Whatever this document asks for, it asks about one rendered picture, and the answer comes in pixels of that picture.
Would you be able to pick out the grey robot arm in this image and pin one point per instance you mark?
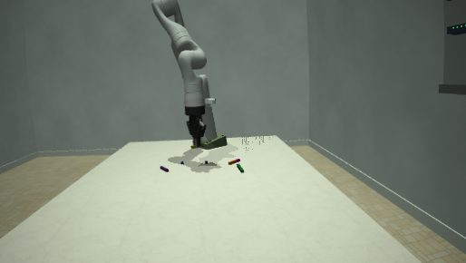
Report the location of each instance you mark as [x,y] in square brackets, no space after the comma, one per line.
[190,57]

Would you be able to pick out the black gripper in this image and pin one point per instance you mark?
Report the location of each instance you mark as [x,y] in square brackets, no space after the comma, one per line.
[197,124]

